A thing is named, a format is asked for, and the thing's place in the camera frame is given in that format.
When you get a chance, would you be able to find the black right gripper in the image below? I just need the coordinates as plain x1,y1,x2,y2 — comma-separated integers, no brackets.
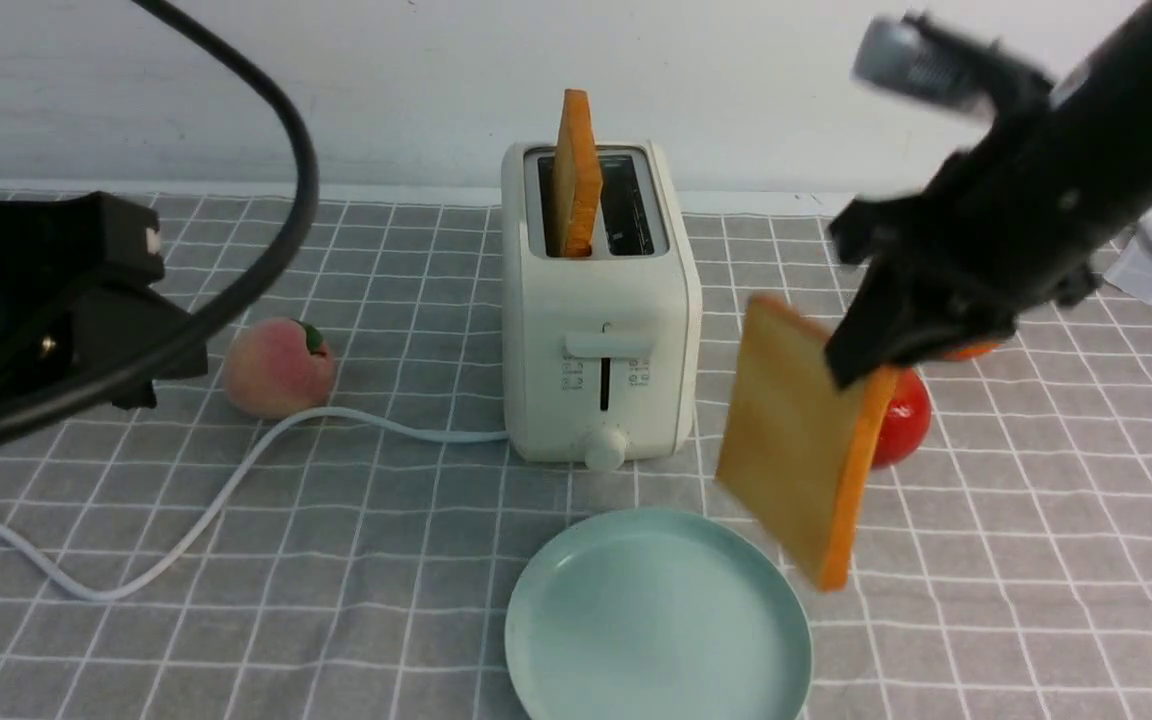
826,150,1137,388

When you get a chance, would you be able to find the toast slice taken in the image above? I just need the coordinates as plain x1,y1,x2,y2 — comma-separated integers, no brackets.
717,293,902,593
547,88,602,258

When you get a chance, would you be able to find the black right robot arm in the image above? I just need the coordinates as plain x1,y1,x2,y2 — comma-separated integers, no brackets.
824,1,1152,389

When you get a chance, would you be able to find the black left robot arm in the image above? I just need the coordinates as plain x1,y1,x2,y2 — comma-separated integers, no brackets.
0,192,188,407

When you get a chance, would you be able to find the white toaster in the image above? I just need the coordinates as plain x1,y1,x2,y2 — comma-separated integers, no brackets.
500,142,703,471

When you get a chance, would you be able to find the orange persimmon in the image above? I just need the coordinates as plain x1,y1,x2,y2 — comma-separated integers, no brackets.
943,342,1001,363

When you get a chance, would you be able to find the red apple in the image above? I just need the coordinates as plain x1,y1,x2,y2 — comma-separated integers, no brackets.
870,369,933,469

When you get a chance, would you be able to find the grey checkered tablecloth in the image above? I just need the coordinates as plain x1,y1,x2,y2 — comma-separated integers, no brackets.
0,202,1152,719

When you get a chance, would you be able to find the light green plate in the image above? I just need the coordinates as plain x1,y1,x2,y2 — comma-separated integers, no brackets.
503,507,813,719

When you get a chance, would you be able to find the pink peach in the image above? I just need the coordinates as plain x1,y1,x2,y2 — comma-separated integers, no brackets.
221,316,338,420

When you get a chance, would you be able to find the white power cable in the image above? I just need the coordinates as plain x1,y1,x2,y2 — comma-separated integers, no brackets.
0,406,510,602

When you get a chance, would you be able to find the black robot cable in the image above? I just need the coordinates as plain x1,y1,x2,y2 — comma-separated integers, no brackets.
0,0,321,467

